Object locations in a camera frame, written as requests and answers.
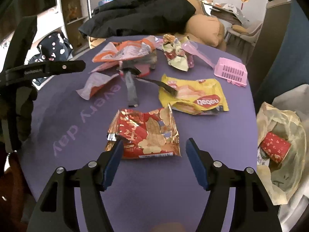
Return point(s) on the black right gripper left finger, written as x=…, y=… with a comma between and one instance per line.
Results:
x=56, y=207

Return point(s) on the red paper cup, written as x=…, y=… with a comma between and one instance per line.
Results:
x=275, y=147

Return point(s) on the red gold snack wrapper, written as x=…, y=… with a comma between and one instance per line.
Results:
x=145, y=135

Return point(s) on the yellow nabati wrapper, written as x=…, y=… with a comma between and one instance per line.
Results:
x=199, y=97

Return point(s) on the pink plastic spoon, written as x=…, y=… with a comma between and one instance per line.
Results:
x=191, y=48

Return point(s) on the translucent trash bag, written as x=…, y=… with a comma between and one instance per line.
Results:
x=282, y=137

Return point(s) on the black polka dot bag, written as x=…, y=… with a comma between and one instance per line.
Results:
x=54, y=47

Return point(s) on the pink white wrapper piece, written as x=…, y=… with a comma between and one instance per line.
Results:
x=95, y=82

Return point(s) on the white cloth covered seat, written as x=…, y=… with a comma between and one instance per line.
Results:
x=296, y=100

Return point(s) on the orange white snack bag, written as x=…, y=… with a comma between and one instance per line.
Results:
x=139, y=54

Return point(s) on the pink plastic basket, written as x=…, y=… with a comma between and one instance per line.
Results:
x=233, y=72

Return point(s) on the cream red snack wrapper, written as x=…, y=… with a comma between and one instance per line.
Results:
x=176, y=56

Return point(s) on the dark blue cabinet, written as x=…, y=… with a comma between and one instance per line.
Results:
x=290, y=67

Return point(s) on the black jacket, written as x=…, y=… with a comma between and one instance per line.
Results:
x=138, y=17

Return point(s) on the beige dining chair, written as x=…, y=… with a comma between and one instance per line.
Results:
x=249, y=34

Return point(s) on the tan plush sofa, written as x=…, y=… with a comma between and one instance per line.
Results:
x=204, y=29

